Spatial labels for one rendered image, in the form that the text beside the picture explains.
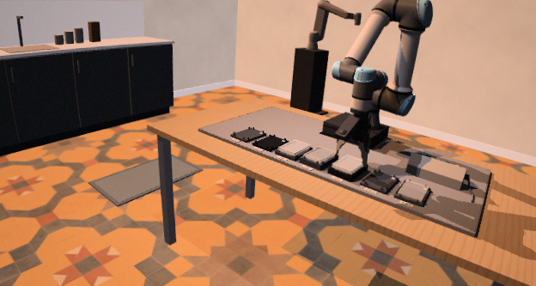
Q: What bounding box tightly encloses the beige control panel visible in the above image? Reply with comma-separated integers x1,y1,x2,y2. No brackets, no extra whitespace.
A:
405,152,472,194

